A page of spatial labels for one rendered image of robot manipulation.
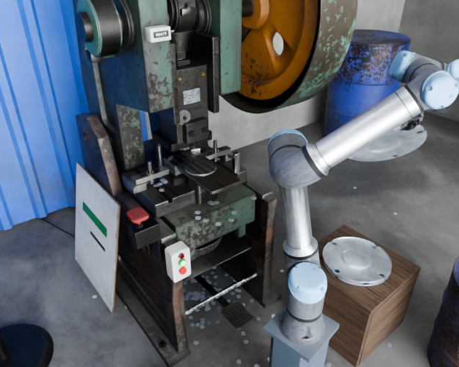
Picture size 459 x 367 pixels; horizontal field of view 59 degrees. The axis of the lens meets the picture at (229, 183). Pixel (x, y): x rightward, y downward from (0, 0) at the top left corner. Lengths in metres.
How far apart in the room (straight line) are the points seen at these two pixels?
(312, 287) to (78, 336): 1.21
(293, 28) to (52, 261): 1.79
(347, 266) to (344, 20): 0.98
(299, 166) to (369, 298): 0.85
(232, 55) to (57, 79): 1.33
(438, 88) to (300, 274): 0.66
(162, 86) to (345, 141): 0.67
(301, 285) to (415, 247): 1.47
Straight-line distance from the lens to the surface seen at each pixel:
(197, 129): 1.56
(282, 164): 1.07
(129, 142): 1.78
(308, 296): 1.29
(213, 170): 1.60
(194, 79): 1.53
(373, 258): 1.91
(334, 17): 1.47
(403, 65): 1.13
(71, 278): 2.40
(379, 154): 1.63
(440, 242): 2.77
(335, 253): 1.89
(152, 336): 1.99
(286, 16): 1.63
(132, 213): 1.44
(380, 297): 1.78
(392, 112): 1.02
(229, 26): 1.53
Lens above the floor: 1.57
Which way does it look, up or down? 31 degrees down
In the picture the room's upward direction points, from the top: straight up
